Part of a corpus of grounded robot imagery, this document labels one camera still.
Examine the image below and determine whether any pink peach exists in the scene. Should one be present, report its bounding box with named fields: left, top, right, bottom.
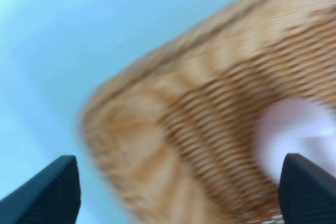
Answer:
left=254, top=98, right=335, bottom=184

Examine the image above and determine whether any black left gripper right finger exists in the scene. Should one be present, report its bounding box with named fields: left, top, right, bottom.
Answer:
left=278, top=154, right=335, bottom=224

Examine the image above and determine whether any orange woven basket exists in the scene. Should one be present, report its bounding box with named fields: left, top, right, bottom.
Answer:
left=82, top=0, right=335, bottom=223

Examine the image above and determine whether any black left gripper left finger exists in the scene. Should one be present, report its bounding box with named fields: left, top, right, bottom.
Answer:
left=1, top=155, right=81, bottom=224

